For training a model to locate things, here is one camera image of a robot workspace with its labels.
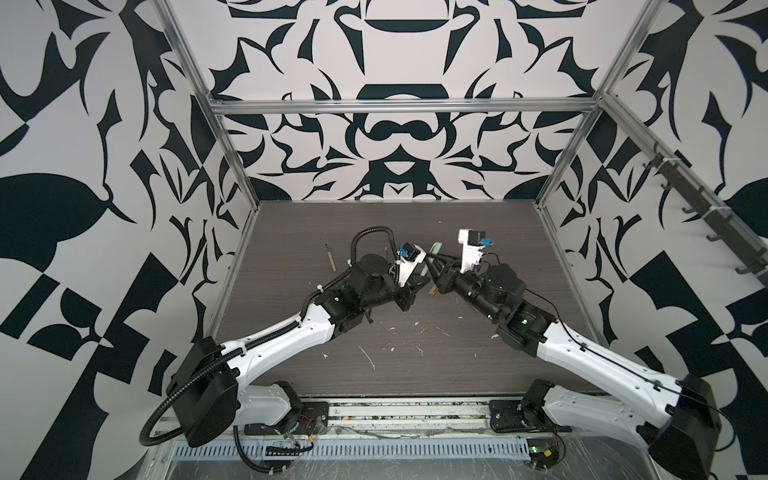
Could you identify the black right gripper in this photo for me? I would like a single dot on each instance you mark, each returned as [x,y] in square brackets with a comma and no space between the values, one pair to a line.
[450,275]

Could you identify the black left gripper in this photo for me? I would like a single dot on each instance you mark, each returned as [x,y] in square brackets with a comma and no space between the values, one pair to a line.
[405,292]

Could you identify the light green pen cap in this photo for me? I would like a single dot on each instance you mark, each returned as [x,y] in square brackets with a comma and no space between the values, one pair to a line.
[433,251]

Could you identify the tan pen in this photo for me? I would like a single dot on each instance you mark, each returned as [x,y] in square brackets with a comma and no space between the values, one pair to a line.
[330,258]

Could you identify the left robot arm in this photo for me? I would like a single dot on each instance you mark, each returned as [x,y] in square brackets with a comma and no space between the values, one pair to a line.
[206,396]

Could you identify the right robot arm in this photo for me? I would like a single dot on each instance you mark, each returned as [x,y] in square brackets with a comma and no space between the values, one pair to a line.
[675,420]

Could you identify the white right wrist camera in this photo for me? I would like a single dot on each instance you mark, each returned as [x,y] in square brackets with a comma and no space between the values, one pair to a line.
[474,243]

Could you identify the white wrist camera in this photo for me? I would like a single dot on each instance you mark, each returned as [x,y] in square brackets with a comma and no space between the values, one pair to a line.
[409,256]
[474,243]

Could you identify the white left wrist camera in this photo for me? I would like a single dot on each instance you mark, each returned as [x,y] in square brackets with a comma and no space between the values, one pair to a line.
[409,256]

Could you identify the perforated cable tray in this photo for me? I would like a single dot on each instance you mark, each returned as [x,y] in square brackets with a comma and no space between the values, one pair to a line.
[516,449]

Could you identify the metal hook rail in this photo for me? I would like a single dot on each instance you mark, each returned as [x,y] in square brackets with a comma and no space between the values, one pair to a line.
[725,225]

